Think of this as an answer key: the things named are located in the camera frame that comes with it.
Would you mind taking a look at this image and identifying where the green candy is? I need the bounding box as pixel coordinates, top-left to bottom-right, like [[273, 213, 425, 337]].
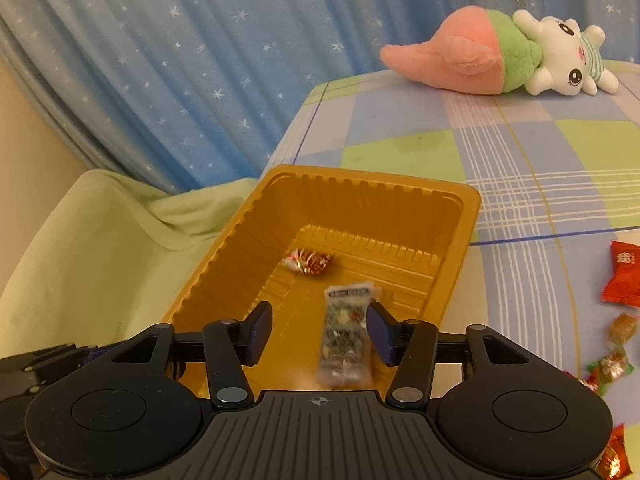
[[587, 347, 634, 396]]

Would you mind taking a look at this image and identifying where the clear nut snack packet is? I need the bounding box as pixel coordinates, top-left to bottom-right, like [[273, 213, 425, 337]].
[[317, 282, 380, 389]]

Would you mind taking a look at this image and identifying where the plaid tablecloth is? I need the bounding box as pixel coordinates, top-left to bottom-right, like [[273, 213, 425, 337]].
[[268, 61, 639, 377]]

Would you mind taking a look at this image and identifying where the orange plastic tray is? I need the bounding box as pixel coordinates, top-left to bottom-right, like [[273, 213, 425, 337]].
[[165, 165, 480, 392]]

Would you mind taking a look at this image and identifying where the brown candy clear wrapper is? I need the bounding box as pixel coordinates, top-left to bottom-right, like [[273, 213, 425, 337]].
[[608, 312, 639, 346]]

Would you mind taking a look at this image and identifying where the red square snack pouch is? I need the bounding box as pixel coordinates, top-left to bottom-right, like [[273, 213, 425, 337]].
[[601, 240, 640, 308]]

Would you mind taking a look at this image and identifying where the blue star curtain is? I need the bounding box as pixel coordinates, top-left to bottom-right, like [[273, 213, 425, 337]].
[[1, 0, 639, 192]]

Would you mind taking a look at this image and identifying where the pink carrot bunny plush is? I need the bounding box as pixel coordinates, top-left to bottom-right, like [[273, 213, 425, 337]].
[[380, 6, 620, 96]]

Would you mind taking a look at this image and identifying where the red twisted candy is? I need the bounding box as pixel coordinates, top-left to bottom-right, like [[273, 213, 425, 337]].
[[281, 248, 333, 275]]

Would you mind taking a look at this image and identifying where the green cloth covered sofa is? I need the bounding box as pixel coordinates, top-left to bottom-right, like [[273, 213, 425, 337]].
[[1, 170, 256, 356]]

